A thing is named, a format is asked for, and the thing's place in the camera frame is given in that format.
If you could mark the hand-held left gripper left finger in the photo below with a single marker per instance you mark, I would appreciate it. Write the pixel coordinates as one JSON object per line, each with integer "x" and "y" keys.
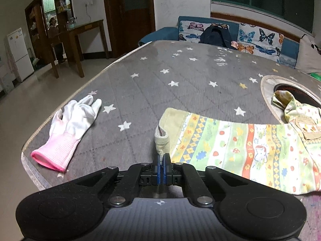
{"x": 156, "y": 173}

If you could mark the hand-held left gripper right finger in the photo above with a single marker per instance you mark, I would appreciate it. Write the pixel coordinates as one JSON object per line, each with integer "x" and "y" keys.
{"x": 166, "y": 173}

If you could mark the patterned children's garment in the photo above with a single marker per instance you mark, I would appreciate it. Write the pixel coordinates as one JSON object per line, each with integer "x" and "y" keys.
{"x": 238, "y": 143}

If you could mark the grey star print table cover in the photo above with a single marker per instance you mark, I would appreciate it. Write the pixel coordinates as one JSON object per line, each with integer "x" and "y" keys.
{"x": 163, "y": 93}

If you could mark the white pink work glove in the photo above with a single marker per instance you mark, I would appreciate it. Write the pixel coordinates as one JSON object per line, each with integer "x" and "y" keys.
{"x": 72, "y": 123}

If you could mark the blue sofa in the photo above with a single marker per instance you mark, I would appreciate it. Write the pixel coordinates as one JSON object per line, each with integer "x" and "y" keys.
{"x": 155, "y": 34}

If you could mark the butterfly print sofa cushion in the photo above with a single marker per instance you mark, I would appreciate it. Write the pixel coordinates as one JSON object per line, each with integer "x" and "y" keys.
{"x": 260, "y": 42}
{"x": 191, "y": 31}

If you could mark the black backpack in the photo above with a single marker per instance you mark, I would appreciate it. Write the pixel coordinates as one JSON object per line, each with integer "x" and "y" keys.
{"x": 214, "y": 36}

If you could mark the small pink item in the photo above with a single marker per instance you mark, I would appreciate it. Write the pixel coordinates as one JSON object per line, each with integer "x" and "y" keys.
{"x": 235, "y": 44}

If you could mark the round recessed table heater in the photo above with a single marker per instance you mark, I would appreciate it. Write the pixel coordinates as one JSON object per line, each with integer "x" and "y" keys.
{"x": 288, "y": 87}

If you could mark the brown wooden door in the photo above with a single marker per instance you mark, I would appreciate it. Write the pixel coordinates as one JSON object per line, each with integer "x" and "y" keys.
{"x": 130, "y": 17}

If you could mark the dark wooden side table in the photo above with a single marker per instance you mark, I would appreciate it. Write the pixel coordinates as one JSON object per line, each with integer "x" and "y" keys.
{"x": 75, "y": 32}

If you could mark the glass jar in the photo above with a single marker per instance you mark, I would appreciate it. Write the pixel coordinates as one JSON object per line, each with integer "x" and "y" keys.
{"x": 71, "y": 23}

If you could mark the green plastic item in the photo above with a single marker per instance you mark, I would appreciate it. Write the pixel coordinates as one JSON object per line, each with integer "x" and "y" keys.
{"x": 316, "y": 76}

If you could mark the white refrigerator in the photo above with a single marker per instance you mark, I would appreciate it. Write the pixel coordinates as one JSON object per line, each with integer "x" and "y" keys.
{"x": 20, "y": 52}

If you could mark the white pillow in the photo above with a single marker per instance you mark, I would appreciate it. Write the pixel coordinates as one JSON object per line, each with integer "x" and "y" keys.
{"x": 307, "y": 57}

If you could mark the wooden shelf cabinet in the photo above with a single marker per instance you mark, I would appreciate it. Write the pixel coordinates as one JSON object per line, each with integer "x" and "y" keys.
{"x": 37, "y": 20}

